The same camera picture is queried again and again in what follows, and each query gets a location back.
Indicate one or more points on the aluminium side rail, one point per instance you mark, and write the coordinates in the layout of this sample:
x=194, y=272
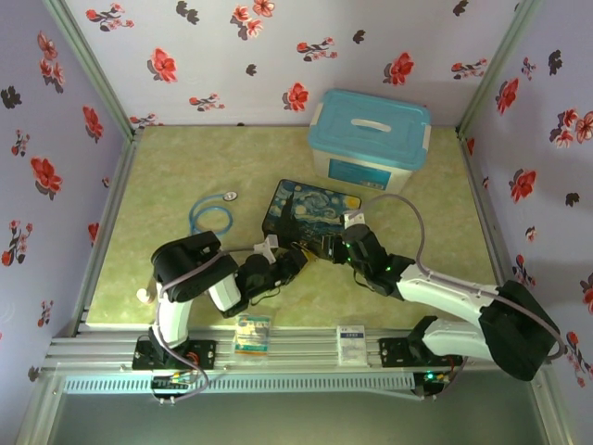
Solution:
x=482, y=208
x=104, y=232

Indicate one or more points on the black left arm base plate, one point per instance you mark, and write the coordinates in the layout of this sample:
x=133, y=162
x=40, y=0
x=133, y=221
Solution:
x=204, y=354

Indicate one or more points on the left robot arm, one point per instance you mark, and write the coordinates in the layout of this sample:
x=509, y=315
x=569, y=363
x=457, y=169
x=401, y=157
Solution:
x=173, y=315

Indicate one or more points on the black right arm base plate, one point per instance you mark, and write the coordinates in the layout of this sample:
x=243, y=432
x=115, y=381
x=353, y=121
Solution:
x=394, y=352

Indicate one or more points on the aluminium rail beam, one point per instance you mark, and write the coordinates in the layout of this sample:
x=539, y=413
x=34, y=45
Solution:
x=301, y=357

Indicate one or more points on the small white carton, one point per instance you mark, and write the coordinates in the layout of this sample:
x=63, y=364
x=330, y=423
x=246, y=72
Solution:
x=352, y=345

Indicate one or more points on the white storage box blue lid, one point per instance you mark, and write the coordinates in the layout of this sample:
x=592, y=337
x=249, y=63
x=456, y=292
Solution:
x=370, y=134

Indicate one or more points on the small wooden object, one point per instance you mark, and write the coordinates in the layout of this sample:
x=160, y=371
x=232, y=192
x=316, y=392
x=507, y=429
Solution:
x=146, y=295

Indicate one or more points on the blue stethoscope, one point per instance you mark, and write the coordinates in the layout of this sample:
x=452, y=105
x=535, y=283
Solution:
x=208, y=215

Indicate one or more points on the starry night patterned box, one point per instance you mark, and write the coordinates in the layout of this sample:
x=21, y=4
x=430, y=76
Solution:
x=310, y=213

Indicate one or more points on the clear plastic packet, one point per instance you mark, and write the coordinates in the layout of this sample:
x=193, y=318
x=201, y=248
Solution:
x=252, y=334

